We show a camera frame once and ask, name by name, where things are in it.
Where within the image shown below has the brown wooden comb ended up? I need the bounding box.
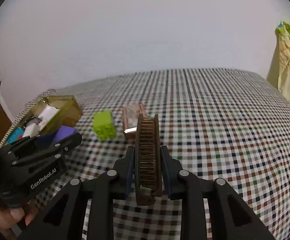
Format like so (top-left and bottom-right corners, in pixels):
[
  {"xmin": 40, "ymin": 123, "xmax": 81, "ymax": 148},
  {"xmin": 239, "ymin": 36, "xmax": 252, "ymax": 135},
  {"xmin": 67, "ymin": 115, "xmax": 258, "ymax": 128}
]
[{"xmin": 134, "ymin": 114, "xmax": 162, "ymax": 206}]

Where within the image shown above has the purple toy brick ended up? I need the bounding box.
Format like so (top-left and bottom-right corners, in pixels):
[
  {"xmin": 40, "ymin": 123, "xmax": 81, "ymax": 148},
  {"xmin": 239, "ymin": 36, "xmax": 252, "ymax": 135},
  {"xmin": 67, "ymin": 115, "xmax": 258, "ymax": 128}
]
[{"xmin": 53, "ymin": 126, "xmax": 77, "ymax": 144}]

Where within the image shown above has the white charger plug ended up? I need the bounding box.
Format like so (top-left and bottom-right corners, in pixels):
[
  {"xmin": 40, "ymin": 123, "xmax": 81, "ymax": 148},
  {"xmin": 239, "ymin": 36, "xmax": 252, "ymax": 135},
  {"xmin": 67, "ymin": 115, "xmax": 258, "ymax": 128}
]
[{"xmin": 23, "ymin": 122, "xmax": 43, "ymax": 138}]

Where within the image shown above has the person's left hand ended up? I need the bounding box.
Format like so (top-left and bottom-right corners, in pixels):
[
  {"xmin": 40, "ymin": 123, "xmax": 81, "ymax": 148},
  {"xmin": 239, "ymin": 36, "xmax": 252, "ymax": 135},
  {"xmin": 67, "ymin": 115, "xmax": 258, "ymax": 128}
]
[{"xmin": 0, "ymin": 202, "xmax": 38, "ymax": 239}]

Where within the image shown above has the blue toy brick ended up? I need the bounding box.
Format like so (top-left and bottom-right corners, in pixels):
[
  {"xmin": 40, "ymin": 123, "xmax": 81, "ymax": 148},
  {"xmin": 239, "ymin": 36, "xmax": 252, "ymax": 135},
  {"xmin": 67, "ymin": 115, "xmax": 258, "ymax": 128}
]
[{"xmin": 7, "ymin": 127, "xmax": 24, "ymax": 144}]

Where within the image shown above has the green toy brick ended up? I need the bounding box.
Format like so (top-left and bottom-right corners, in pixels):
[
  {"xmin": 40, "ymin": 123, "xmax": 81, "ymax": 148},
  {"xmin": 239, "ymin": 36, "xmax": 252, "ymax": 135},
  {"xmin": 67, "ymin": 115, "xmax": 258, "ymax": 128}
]
[{"xmin": 92, "ymin": 110, "xmax": 117, "ymax": 141}]

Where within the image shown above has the white paper liner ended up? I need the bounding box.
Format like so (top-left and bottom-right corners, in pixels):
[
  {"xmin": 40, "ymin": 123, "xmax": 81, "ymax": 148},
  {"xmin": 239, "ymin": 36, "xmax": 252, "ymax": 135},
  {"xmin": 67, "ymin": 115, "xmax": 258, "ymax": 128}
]
[{"xmin": 23, "ymin": 105, "xmax": 60, "ymax": 137}]

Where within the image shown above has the rose gold makeup palette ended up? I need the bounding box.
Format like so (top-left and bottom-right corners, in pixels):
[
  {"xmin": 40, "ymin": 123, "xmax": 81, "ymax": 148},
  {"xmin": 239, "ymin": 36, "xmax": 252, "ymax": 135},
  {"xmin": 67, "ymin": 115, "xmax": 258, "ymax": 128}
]
[{"xmin": 121, "ymin": 102, "xmax": 148, "ymax": 140}]

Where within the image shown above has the checkered tablecloth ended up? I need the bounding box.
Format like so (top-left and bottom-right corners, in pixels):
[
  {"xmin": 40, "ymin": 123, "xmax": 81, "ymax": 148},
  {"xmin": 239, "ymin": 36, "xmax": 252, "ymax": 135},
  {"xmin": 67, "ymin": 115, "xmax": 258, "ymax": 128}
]
[{"xmin": 0, "ymin": 68, "xmax": 290, "ymax": 240}]

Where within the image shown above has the gold metal tin box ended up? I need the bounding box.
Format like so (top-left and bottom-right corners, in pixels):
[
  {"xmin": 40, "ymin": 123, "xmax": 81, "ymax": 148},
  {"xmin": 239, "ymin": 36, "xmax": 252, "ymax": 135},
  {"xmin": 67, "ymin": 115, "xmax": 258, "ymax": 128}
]
[{"xmin": 0, "ymin": 95, "xmax": 84, "ymax": 147}]

